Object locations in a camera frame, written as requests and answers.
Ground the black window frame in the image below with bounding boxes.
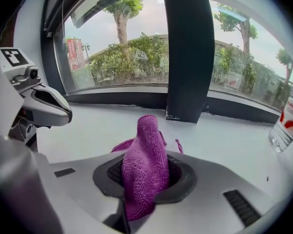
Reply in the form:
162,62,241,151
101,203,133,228
40,0,284,124

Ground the green hedge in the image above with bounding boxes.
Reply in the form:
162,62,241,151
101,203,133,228
87,33,291,102

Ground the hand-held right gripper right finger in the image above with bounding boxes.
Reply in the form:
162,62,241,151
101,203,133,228
134,152,278,234

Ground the street lamp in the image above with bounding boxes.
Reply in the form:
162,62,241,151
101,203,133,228
81,42,90,63

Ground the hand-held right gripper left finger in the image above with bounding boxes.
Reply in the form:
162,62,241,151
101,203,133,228
48,152,131,234

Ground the red banner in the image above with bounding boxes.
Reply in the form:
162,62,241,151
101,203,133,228
67,38,85,70

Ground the green tree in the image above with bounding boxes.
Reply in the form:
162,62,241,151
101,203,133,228
275,48,293,82
213,3,258,55
104,0,144,46

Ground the purple cloth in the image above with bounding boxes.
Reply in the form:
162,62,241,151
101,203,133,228
111,115,184,221

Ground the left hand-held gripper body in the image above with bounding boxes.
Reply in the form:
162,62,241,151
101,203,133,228
0,47,52,153

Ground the clear plastic water bottle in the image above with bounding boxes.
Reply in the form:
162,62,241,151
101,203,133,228
268,81,293,153

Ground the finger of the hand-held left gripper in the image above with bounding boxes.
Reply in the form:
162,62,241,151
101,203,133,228
31,84,72,112
23,95,73,127

